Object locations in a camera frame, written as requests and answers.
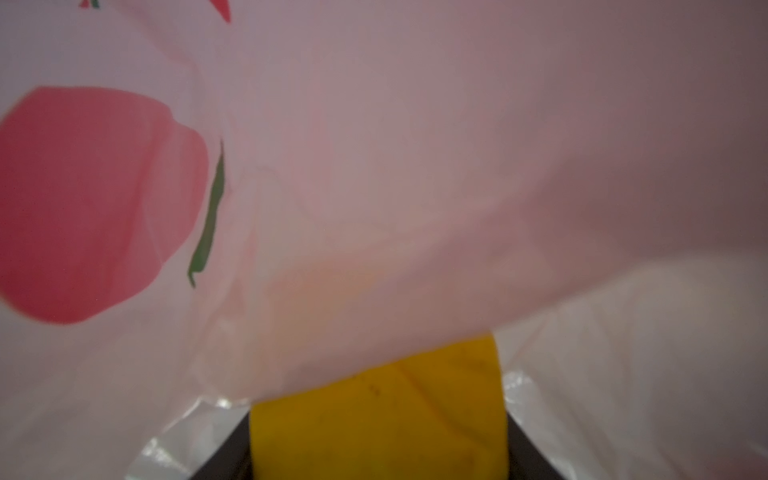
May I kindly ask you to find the yellow lemon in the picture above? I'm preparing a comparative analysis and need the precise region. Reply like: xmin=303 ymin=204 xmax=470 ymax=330
xmin=249 ymin=335 xmax=509 ymax=479

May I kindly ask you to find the pink plastic bag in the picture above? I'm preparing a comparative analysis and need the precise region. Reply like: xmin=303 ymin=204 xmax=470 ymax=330
xmin=1 ymin=1 xmax=767 ymax=479

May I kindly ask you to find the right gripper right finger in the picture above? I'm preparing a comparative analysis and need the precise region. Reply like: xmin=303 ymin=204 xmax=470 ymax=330
xmin=506 ymin=413 xmax=564 ymax=480

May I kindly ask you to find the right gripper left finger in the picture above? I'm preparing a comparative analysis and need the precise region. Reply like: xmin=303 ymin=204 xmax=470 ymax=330
xmin=191 ymin=414 xmax=252 ymax=480

